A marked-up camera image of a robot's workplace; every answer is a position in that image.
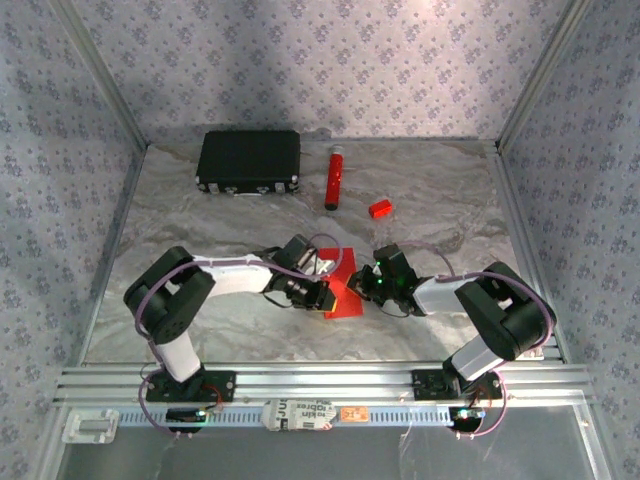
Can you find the red cylindrical tube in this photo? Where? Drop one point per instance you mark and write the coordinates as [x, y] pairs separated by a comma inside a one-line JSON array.
[[333, 175]]

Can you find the small black controller board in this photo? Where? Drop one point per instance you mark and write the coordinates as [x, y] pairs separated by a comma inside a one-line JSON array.
[[465, 416], [185, 416]]

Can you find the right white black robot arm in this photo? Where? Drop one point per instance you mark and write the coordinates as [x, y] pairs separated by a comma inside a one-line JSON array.
[[505, 315]]

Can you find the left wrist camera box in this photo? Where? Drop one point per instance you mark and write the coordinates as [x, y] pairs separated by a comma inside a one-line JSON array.
[[322, 266]]

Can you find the orange label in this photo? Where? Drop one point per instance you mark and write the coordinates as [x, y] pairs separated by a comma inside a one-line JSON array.
[[354, 414]]

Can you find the black hard case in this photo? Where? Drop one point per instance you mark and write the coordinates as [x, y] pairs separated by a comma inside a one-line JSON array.
[[247, 157]]

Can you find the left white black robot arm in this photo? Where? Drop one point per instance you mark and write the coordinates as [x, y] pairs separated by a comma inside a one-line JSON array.
[[170, 310]]

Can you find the aluminium mounting rail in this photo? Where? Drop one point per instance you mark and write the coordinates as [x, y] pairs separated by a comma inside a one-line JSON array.
[[325, 380]]

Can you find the red paper sheet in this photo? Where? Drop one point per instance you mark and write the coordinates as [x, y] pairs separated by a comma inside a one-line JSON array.
[[347, 300]]

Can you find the white plastic bracket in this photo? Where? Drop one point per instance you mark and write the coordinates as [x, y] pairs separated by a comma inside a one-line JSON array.
[[90, 426]]

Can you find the aluminium table edge rail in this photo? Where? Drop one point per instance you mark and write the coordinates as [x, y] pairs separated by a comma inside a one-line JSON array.
[[515, 210], [122, 210]]

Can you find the aluminium corner post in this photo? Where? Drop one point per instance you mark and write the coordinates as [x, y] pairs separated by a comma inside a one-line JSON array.
[[545, 70], [100, 72]]

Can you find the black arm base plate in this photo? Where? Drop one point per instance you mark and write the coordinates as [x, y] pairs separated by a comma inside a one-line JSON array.
[[220, 385], [425, 385]]

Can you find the small red block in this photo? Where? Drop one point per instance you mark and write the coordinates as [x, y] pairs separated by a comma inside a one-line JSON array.
[[380, 209]]

